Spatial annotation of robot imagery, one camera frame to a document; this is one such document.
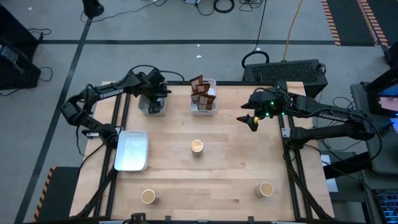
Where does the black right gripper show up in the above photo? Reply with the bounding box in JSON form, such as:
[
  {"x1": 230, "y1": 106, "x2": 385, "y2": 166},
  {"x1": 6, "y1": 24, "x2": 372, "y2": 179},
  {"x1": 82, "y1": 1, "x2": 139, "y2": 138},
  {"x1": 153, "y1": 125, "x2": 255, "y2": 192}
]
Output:
[{"x1": 236, "y1": 88, "x2": 275, "y2": 124}]

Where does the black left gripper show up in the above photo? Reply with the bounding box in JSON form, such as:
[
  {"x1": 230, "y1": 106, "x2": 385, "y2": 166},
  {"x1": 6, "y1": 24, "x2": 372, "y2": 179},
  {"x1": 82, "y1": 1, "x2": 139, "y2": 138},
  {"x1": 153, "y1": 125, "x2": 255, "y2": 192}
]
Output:
[{"x1": 145, "y1": 83, "x2": 172, "y2": 114}]

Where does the white plastic bin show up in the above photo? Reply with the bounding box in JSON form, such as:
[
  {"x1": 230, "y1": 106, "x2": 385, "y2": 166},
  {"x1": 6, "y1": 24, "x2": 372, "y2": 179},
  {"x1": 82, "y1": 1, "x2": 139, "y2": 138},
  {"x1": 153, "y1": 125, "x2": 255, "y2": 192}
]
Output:
[
  {"x1": 113, "y1": 129, "x2": 149, "y2": 172},
  {"x1": 137, "y1": 81, "x2": 168, "y2": 117},
  {"x1": 190, "y1": 77, "x2": 218, "y2": 116}
]

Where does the tan lidded spice jar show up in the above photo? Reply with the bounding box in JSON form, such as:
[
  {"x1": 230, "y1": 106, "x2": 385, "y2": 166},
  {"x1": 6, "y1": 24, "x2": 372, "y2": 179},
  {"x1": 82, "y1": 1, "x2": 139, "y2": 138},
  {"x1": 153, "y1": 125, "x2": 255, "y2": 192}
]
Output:
[
  {"x1": 255, "y1": 181, "x2": 275, "y2": 198},
  {"x1": 141, "y1": 189, "x2": 160, "y2": 205},
  {"x1": 190, "y1": 139, "x2": 205, "y2": 157}
]

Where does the black perforated computer case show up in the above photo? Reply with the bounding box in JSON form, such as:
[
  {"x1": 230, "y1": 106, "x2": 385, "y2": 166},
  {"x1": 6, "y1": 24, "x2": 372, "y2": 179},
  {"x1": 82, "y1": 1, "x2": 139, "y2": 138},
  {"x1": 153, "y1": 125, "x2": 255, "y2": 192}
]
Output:
[{"x1": 241, "y1": 58, "x2": 329, "y2": 103}]

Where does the small black grey box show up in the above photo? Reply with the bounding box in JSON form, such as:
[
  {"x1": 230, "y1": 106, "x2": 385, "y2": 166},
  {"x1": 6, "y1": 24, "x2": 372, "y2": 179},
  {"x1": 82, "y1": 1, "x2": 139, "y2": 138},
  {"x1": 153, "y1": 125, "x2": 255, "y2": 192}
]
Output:
[{"x1": 81, "y1": 129, "x2": 101, "y2": 139}]

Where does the black stand base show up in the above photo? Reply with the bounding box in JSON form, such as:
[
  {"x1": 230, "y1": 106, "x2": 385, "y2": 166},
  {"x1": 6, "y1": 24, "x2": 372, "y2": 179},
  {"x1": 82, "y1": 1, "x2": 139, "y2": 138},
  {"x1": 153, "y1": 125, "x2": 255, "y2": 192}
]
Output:
[{"x1": 81, "y1": 0, "x2": 105, "y2": 19}]

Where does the black orange striped floor mat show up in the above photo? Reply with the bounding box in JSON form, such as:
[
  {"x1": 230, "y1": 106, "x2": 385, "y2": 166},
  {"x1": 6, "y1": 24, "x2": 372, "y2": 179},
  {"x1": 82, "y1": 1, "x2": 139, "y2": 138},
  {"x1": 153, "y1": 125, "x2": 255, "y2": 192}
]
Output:
[
  {"x1": 33, "y1": 166, "x2": 81, "y2": 222},
  {"x1": 320, "y1": 0, "x2": 389, "y2": 47}
]

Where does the black desk monitor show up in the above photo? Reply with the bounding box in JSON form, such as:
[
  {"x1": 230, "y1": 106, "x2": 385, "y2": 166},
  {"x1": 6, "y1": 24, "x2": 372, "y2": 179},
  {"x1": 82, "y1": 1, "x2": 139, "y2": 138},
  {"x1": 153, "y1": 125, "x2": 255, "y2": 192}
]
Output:
[{"x1": 362, "y1": 67, "x2": 398, "y2": 118}]

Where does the grey desk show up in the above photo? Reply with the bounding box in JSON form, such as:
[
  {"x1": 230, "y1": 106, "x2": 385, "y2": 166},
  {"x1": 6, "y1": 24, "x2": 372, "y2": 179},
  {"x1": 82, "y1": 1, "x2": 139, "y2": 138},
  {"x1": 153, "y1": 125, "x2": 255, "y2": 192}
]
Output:
[{"x1": 350, "y1": 82, "x2": 398, "y2": 175}]

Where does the black equipment cabinet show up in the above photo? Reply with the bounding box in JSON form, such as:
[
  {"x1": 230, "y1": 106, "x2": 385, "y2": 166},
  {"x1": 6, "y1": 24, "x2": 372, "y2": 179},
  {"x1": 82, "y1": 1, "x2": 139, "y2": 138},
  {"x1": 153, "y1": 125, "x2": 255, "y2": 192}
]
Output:
[{"x1": 0, "y1": 4, "x2": 42, "y2": 91}]

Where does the black keyboard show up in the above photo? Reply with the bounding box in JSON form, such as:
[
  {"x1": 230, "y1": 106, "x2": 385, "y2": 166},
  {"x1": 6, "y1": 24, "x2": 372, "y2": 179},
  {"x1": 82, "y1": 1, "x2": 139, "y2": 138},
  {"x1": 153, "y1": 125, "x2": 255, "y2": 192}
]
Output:
[{"x1": 374, "y1": 189, "x2": 398, "y2": 223}]

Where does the black aluminium table frame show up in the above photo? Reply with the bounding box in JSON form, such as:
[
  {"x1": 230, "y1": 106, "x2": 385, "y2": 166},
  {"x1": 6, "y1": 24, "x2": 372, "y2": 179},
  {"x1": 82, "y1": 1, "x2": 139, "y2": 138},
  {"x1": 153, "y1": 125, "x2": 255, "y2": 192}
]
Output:
[{"x1": 70, "y1": 80, "x2": 335, "y2": 224}]

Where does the long black looped cable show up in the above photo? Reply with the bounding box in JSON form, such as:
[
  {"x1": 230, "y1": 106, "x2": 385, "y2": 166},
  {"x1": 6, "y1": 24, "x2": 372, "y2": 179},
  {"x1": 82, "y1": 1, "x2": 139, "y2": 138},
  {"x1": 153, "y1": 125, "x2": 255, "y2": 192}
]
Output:
[{"x1": 241, "y1": 0, "x2": 271, "y2": 71}]

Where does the tangled black floor cable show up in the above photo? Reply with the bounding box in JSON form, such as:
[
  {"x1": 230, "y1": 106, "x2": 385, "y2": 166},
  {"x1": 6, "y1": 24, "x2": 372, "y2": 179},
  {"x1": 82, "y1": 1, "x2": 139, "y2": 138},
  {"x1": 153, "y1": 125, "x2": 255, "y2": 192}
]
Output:
[{"x1": 331, "y1": 95, "x2": 357, "y2": 123}]

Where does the coiled black cable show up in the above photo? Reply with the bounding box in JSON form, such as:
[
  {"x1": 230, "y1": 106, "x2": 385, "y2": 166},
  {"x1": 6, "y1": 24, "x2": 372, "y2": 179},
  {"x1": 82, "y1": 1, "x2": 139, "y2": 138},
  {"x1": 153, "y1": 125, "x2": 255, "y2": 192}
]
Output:
[{"x1": 213, "y1": 0, "x2": 236, "y2": 14}]

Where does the yellow cable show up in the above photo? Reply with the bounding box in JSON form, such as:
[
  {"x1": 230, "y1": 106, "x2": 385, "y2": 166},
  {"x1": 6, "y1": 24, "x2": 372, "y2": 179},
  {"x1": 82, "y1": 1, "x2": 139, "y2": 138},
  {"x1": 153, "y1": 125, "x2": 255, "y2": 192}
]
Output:
[{"x1": 282, "y1": 0, "x2": 304, "y2": 62}]

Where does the small black cabled device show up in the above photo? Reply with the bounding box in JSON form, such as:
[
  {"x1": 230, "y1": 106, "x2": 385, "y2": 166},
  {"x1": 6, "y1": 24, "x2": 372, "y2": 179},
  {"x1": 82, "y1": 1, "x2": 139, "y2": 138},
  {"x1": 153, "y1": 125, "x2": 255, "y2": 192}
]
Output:
[{"x1": 123, "y1": 212, "x2": 147, "y2": 224}]

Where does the thin black floor cable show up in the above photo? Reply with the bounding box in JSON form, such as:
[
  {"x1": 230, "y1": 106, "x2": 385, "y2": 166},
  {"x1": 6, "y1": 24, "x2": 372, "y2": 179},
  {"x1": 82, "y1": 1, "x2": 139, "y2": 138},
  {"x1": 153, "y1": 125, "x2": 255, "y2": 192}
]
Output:
[{"x1": 27, "y1": 27, "x2": 52, "y2": 41}]

